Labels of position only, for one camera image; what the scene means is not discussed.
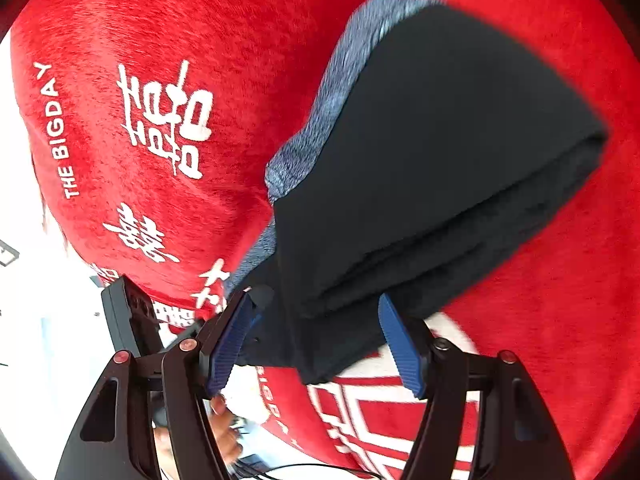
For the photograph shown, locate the black pants with grey waistband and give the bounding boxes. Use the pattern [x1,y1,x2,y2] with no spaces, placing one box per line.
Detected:
[228,0,606,384]

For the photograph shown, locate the person's left hand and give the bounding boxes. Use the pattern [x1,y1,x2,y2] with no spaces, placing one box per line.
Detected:
[154,394,243,479]

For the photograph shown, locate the red blanket with white characters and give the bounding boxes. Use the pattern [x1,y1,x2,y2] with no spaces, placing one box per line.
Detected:
[11,0,639,479]

